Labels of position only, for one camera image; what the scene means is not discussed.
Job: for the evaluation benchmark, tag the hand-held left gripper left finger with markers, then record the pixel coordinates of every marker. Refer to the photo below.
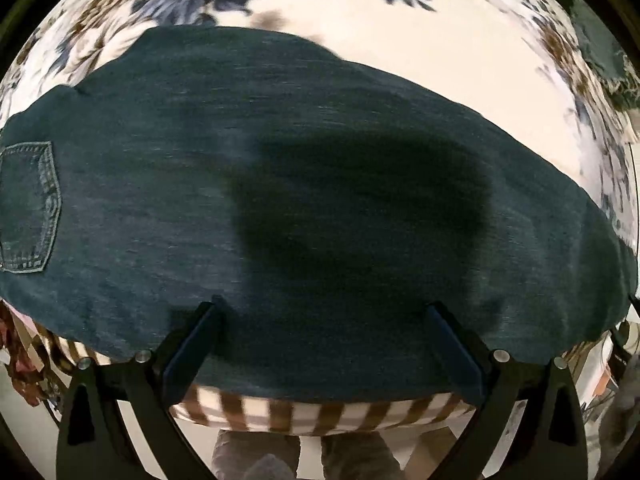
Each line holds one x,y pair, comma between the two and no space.
192,347

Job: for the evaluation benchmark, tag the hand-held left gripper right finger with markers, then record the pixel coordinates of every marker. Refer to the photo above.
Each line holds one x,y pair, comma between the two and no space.
457,347

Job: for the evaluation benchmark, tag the dark blue denim pants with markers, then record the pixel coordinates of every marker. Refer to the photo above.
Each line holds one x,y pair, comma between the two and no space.
320,200

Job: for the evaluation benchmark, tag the brown striped bed sheet border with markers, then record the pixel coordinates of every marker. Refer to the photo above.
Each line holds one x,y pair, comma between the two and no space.
320,412

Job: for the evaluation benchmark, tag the person's legs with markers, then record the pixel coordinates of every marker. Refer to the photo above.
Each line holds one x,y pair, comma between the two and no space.
300,455

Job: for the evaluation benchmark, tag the red patterned cloth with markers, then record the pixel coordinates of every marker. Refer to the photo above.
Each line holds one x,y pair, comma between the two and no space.
20,360

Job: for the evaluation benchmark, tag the floral printed bed sheet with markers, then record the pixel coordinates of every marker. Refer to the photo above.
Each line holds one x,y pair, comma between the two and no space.
450,25

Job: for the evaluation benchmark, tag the dark green cloth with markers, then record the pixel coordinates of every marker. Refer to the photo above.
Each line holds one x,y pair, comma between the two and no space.
597,47

